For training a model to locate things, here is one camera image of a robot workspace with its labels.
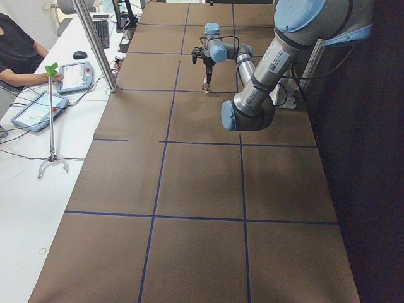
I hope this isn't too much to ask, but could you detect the silver aluminium frame post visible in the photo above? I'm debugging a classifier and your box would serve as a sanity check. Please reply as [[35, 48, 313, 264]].
[[72, 0, 117, 93]]

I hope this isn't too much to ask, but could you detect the person in black shirt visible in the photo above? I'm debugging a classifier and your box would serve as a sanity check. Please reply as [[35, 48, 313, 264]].
[[1, 13, 48, 88]]

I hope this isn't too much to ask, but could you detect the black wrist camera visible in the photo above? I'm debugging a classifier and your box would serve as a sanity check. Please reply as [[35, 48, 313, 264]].
[[191, 47, 204, 64]]

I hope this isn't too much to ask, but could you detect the black keyboard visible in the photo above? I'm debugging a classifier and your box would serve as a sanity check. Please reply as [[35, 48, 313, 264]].
[[93, 20, 110, 49]]

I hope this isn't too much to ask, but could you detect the white camera mast post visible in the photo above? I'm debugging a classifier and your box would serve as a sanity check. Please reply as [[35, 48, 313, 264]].
[[270, 78, 297, 109]]

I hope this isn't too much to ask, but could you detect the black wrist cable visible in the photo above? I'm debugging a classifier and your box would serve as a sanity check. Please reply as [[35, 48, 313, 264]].
[[199, 35, 241, 51]]

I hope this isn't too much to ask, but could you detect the black computer mouse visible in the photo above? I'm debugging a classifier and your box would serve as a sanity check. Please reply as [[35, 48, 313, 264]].
[[73, 51, 88, 60]]

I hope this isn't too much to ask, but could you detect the blue teach pendant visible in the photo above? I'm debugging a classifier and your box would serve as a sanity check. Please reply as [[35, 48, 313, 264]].
[[10, 91, 69, 133], [57, 61, 93, 95]]

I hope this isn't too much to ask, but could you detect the green handled reacher grabber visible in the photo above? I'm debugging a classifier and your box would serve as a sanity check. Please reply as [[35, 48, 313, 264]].
[[37, 62, 69, 179]]

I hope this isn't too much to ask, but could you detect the far blue teach pendant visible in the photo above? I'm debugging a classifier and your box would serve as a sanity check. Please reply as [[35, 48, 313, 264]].
[[57, 61, 93, 95]]

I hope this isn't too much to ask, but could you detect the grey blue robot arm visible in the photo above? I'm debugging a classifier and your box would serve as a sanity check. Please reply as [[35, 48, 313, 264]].
[[192, 1, 375, 131]]

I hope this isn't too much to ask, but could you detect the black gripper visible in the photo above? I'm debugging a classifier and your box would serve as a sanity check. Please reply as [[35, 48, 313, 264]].
[[203, 56, 215, 84]]

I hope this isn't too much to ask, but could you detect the brass white PPR pipe fitting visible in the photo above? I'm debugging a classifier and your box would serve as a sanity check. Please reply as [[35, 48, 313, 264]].
[[202, 83, 211, 93]]

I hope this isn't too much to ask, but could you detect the near blue teach pendant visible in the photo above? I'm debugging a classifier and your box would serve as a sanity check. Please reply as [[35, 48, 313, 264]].
[[10, 91, 69, 133]]

